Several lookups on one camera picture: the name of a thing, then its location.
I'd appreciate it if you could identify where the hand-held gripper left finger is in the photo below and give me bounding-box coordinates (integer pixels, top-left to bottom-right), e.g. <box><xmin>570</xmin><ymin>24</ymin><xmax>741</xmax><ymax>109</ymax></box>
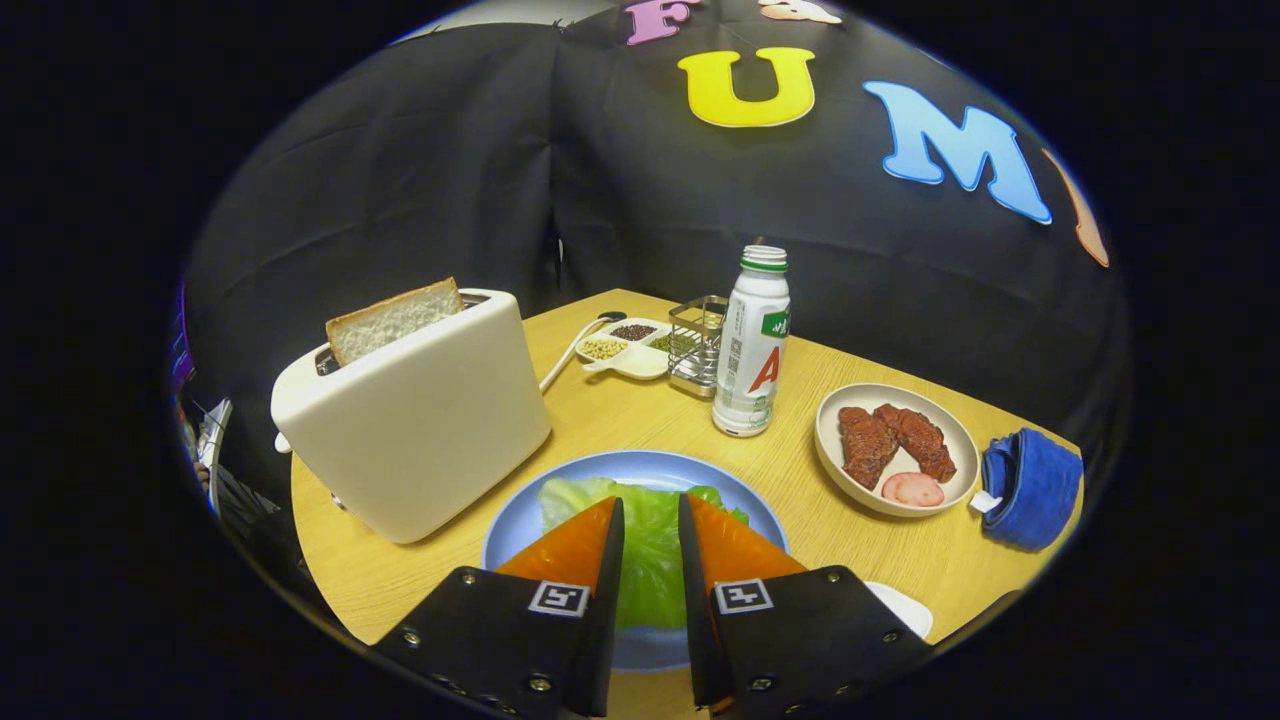
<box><xmin>372</xmin><ymin>497</ymin><xmax>626</xmax><ymax>719</ymax></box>

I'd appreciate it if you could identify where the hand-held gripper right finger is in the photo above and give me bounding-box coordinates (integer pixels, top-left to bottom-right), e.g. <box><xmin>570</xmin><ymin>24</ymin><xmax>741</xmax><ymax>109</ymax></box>
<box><xmin>678</xmin><ymin>492</ymin><xmax>936</xmax><ymax>716</ymax></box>

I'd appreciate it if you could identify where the green lettuce leaf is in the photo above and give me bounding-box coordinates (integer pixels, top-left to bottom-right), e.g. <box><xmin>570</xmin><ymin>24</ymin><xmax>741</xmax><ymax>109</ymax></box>
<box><xmin>538</xmin><ymin>477</ymin><xmax>751</xmax><ymax>631</ymax></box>

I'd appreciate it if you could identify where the toasted bread slice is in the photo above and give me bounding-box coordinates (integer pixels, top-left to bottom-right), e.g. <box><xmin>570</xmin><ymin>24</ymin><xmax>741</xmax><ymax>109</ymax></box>
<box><xmin>325</xmin><ymin>277</ymin><xmax>466</xmax><ymax>367</ymax></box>

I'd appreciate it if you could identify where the blue plate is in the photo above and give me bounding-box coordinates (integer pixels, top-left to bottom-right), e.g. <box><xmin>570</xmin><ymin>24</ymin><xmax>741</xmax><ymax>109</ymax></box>
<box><xmin>482</xmin><ymin>450</ymin><xmax>791</xmax><ymax>673</ymax></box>

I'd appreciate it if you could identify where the white plate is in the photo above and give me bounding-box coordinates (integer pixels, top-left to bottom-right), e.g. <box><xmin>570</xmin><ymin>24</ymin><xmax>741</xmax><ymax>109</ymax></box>
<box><xmin>865</xmin><ymin>581</ymin><xmax>934</xmax><ymax>641</ymax></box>

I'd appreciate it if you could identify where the brown meat piece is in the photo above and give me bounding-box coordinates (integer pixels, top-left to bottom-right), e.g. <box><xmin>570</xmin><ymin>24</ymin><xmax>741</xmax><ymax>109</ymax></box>
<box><xmin>874</xmin><ymin>403</ymin><xmax>957</xmax><ymax>483</ymax></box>
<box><xmin>838</xmin><ymin>406</ymin><xmax>899</xmax><ymax>490</ymax></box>

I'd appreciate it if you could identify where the pink ham slice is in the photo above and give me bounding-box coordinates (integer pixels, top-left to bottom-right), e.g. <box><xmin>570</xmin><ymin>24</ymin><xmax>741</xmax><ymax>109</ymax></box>
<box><xmin>881</xmin><ymin>472</ymin><xmax>945</xmax><ymax>508</ymax></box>

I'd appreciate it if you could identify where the white divided condiment dish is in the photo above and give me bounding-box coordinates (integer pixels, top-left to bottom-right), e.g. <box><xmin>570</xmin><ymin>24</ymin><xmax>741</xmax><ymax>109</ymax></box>
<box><xmin>576</xmin><ymin>318</ymin><xmax>673</xmax><ymax>381</ymax></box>

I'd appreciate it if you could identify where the white toaster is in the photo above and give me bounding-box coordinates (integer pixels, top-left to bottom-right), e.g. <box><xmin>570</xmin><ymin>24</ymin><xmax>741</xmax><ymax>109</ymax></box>
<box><xmin>270</xmin><ymin>288</ymin><xmax>553</xmax><ymax>545</ymax></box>

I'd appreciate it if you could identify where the white drink bottle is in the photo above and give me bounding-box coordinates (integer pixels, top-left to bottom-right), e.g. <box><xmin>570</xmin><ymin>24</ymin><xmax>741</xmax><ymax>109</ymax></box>
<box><xmin>712</xmin><ymin>245</ymin><xmax>791</xmax><ymax>438</ymax></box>

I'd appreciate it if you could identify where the beige plate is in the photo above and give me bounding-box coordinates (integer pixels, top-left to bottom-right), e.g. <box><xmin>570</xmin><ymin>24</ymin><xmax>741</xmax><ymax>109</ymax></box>
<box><xmin>815</xmin><ymin>383</ymin><xmax>981</xmax><ymax>518</ymax></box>

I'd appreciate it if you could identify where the blue towel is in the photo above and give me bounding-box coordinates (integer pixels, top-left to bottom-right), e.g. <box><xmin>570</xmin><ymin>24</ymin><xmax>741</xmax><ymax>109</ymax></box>
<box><xmin>980</xmin><ymin>428</ymin><xmax>1084</xmax><ymax>552</ymax></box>

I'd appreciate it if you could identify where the black backdrop cloth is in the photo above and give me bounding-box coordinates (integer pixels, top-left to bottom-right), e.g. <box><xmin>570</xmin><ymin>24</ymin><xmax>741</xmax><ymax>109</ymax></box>
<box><xmin>185</xmin><ymin>0</ymin><xmax>1131</xmax><ymax>521</ymax></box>

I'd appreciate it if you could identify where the metal wire utensil holder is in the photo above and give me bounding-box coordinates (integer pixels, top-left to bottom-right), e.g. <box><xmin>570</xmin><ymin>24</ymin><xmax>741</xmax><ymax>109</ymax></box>
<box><xmin>667</xmin><ymin>295</ymin><xmax>729</xmax><ymax>399</ymax></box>

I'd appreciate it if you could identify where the white metal frame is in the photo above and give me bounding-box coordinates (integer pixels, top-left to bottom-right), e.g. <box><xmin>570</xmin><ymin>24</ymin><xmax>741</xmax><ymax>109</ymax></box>
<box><xmin>196</xmin><ymin>397</ymin><xmax>234</xmax><ymax>516</ymax></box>

